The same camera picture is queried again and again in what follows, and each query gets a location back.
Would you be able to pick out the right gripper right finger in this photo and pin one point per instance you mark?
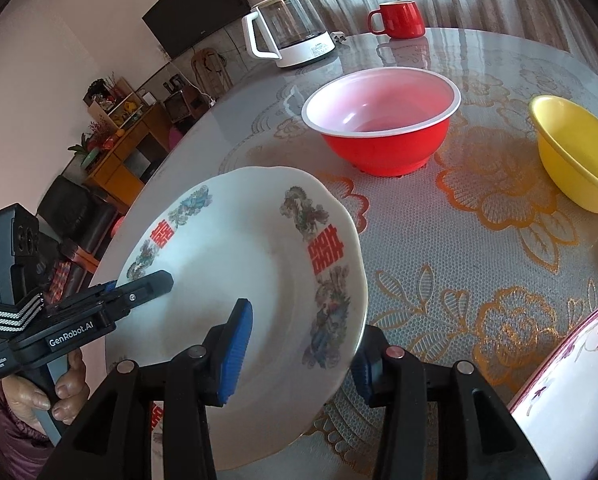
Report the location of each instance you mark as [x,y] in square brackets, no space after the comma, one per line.
[478,437]

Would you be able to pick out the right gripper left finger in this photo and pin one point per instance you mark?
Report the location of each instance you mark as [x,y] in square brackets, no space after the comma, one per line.
[112,437]

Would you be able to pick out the purple floral rimmed plate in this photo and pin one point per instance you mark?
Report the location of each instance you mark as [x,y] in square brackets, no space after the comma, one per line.
[557,408]

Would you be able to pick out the white plate red characters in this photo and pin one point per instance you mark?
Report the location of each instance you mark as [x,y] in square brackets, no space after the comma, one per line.
[279,239]

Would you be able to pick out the yellow plastic bowl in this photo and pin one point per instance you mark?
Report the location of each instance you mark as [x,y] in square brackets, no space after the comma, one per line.
[567,138]

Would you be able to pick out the red plastic bowl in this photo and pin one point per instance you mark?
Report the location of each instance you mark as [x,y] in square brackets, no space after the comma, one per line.
[386,121]

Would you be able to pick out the left hand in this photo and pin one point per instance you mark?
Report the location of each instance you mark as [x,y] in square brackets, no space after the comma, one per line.
[24,398]

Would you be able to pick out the black leather sofa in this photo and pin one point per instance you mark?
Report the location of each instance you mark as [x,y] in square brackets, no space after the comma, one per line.
[76,227]

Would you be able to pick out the lace floral tablecloth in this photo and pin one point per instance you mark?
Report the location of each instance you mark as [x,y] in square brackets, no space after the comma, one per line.
[476,256]

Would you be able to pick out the orange wooden cabinet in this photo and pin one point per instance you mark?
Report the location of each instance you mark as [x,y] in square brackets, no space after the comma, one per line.
[128,126]

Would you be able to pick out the wooden chair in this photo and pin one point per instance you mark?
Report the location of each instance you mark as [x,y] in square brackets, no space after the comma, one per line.
[210,70]

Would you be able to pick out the white glass electric kettle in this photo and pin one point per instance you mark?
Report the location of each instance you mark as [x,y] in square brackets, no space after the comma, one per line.
[288,32]

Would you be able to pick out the red mug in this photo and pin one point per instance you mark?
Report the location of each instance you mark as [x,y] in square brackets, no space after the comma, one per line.
[399,20]

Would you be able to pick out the black wall television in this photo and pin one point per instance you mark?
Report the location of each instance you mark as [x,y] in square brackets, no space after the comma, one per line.
[180,24]

